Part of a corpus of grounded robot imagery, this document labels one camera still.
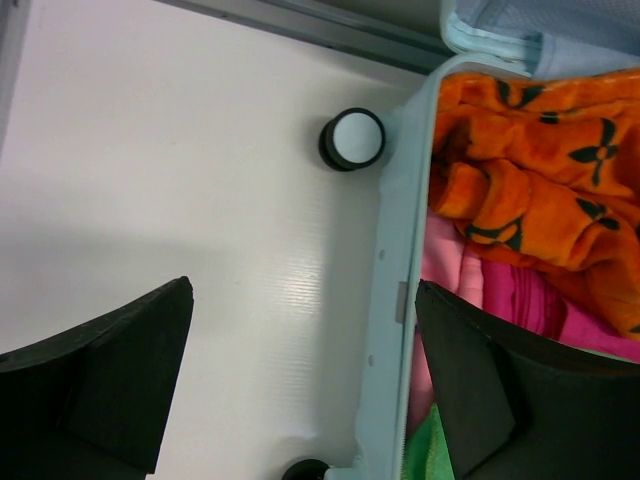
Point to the suitcase wheel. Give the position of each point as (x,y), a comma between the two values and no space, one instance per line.
(306,469)
(353,140)

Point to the light blue hardshell suitcase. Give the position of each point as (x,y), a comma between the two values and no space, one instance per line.
(540,39)

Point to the magenta cloth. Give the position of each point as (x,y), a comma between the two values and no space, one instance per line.
(522,297)

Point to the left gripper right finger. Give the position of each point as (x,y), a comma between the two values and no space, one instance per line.
(516,405)

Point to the front suitcase wheel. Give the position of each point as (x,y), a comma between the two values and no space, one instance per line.
(306,469)

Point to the orange patterned fleece cloth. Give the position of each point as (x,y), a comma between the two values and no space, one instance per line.
(545,175)

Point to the green towel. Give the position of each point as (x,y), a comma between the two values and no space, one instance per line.
(426,455)

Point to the rear suitcase wheel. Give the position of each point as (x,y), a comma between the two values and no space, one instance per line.
(353,140)

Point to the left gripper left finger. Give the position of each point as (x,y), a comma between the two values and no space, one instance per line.
(93,401)

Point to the pink sweatshirt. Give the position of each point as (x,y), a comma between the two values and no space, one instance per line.
(447,261)

